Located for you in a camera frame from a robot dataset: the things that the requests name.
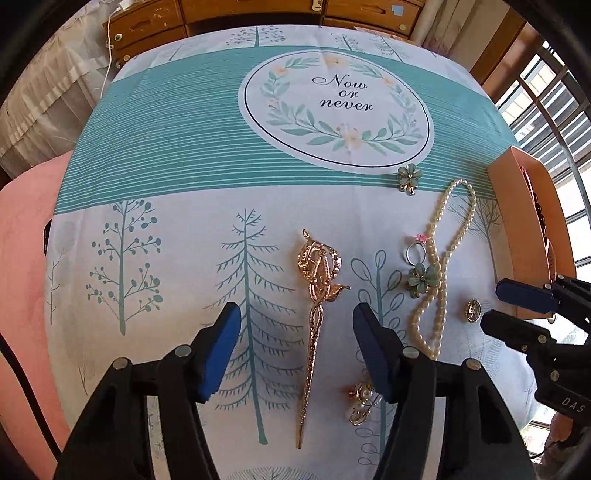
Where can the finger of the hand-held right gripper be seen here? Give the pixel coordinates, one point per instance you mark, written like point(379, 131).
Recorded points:
point(526, 295)
point(512, 330)

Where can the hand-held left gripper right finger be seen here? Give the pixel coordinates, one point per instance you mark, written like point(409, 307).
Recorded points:
point(374, 355)

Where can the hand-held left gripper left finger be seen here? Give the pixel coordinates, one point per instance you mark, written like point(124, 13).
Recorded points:
point(221, 350)

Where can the pink plastic box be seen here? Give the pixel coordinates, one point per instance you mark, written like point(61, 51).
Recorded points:
point(512, 207)

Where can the gold hairpin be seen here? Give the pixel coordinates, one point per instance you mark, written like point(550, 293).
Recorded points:
point(318, 272)

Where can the green flower brooch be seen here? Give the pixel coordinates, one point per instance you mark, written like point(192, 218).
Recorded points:
point(408, 177)
point(421, 277)

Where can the small gold earring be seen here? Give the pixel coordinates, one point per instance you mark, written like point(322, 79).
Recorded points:
point(472, 310)

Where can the gold pearl brooch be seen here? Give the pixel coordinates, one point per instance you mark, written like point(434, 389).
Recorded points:
point(358, 406)

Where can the metal window grille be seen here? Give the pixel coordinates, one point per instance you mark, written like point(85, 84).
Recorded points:
point(554, 115)

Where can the teal tree printed tablecloth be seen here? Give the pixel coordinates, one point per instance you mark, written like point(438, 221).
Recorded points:
point(184, 161)

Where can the pink blanket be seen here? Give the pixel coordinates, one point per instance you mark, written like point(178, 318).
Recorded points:
point(23, 277)

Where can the floral curtain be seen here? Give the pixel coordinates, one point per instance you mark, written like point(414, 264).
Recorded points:
point(438, 23)

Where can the white lace cover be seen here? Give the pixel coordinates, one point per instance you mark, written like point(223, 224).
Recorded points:
point(41, 92)

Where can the wooden desk with drawers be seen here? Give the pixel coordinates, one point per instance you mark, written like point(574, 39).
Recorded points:
point(152, 23)

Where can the wooden window frame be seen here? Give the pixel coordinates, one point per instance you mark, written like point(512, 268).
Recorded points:
point(508, 50)

